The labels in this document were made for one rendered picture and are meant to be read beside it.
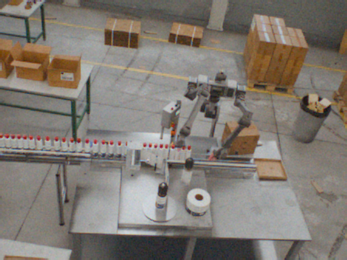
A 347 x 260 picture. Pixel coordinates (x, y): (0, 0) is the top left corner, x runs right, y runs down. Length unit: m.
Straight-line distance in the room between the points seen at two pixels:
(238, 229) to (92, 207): 1.29
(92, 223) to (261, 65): 4.39
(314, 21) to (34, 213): 6.91
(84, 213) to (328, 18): 7.10
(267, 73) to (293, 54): 0.53
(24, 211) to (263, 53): 4.39
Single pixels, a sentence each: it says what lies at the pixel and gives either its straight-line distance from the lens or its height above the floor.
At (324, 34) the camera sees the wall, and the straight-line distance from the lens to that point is 9.33.
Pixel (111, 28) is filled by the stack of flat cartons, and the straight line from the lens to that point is 7.56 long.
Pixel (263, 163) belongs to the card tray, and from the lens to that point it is 4.23.
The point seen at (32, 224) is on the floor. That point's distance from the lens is 4.51.
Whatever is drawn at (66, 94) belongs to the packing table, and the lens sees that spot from 4.87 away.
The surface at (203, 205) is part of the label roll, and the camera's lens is 3.38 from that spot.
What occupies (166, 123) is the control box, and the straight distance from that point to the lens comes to 3.59.
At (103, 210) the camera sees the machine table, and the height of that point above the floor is 0.83.
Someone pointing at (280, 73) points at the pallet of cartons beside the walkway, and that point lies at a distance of 6.97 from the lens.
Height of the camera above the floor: 3.57
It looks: 39 degrees down
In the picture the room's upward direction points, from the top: 10 degrees clockwise
